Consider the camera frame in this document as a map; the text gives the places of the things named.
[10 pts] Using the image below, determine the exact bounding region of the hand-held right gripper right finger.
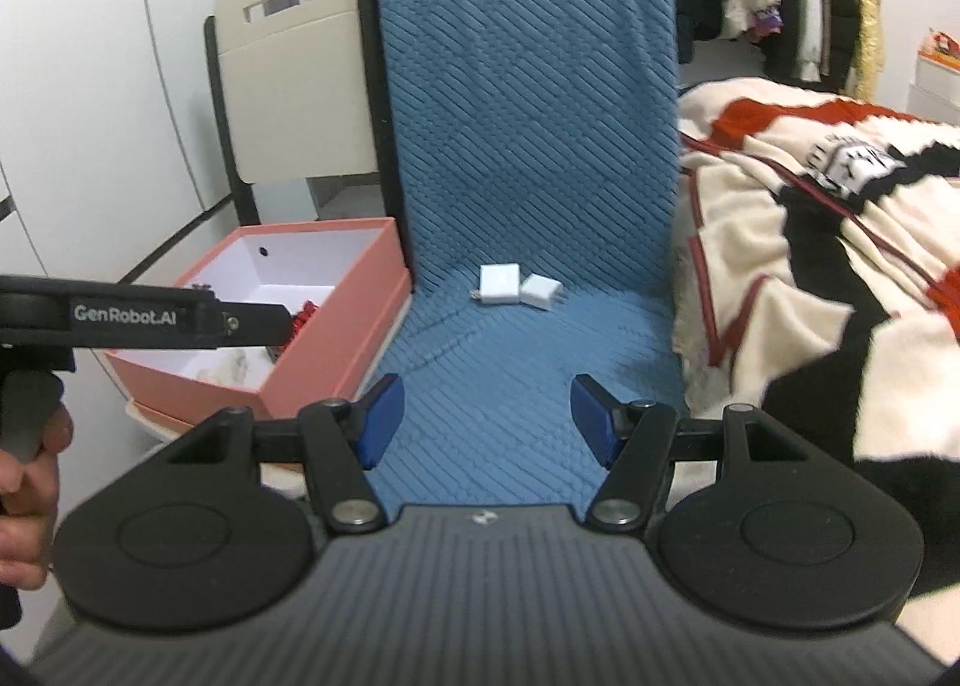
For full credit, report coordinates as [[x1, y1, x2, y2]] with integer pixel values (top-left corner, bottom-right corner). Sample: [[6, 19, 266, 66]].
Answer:
[[570, 372, 815, 534]]

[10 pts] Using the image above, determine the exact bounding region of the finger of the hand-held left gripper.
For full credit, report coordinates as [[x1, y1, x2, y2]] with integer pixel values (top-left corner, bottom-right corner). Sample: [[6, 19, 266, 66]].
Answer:
[[214, 302, 295, 351]]

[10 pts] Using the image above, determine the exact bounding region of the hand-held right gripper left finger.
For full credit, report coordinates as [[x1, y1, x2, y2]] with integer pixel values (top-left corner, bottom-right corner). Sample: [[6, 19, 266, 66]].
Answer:
[[161, 372, 406, 535]]

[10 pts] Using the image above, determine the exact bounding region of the pink cardboard box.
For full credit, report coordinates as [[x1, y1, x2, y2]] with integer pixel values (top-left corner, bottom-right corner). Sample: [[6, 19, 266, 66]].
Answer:
[[103, 217, 412, 433]]

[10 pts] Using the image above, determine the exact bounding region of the white charger adapter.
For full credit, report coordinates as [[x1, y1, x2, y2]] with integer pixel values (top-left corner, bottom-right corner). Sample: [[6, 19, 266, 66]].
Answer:
[[471, 264, 523, 305], [520, 273, 563, 315]]

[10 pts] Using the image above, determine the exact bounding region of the person's left hand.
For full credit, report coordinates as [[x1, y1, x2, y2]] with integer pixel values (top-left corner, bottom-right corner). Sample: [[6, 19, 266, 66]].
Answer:
[[0, 401, 76, 591]]

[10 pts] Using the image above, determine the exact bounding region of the white wardrobe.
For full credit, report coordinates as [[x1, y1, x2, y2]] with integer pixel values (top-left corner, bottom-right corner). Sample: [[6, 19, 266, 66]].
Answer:
[[0, 0, 260, 297]]

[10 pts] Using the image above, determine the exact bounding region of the striped red black cream blanket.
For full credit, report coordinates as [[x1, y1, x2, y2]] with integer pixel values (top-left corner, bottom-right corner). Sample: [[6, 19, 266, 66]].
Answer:
[[670, 77, 960, 616]]

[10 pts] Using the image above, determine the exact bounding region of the blue textured mat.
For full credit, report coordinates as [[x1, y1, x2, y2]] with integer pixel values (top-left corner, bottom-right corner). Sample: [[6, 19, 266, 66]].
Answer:
[[367, 0, 685, 507]]

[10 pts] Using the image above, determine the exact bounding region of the white cabinet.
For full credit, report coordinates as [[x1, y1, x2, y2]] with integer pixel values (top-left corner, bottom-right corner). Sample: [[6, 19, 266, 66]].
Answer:
[[910, 52, 960, 126]]

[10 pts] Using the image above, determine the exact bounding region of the orange box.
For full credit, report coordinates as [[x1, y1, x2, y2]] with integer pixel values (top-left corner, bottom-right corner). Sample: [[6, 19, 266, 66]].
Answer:
[[921, 29, 960, 68]]

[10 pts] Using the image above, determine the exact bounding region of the cream folding chair black frame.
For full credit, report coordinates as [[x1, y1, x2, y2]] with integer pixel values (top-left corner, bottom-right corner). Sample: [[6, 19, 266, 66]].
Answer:
[[205, 0, 407, 282]]

